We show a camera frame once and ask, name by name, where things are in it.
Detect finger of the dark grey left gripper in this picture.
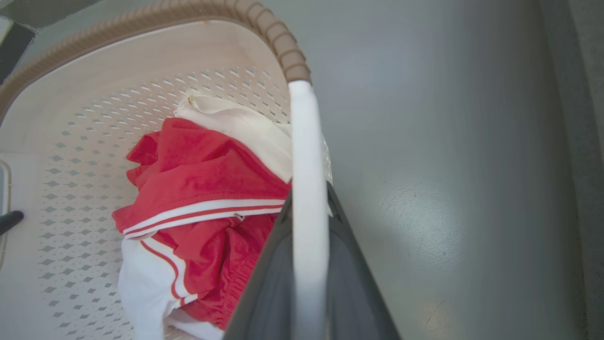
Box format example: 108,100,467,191
0,210,25,237

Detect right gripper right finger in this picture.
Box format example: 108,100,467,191
325,181,402,340

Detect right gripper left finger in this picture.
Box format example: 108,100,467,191
224,188,296,340

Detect cream laundry basket brown rim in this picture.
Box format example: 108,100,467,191
0,0,333,340

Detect red garment white stripes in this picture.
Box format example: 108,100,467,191
112,117,292,340

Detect cream white garment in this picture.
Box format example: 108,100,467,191
174,93,294,184

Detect grey fabric sofa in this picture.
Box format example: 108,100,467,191
566,0,604,340

